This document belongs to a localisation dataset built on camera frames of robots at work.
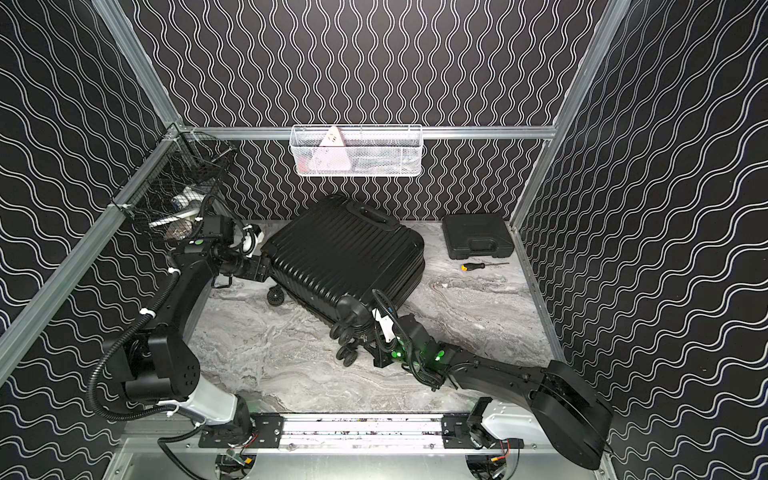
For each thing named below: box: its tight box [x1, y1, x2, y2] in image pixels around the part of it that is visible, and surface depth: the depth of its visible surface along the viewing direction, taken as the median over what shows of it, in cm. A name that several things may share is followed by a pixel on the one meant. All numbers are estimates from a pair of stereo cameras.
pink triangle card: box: [309, 125, 352, 175], surface depth 92 cm
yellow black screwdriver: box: [460, 262, 510, 272], surface depth 109 cm
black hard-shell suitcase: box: [261, 194, 425, 368], surface depth 85 cm
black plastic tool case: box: [442, 214, 515, 259], surface depth 110 cm
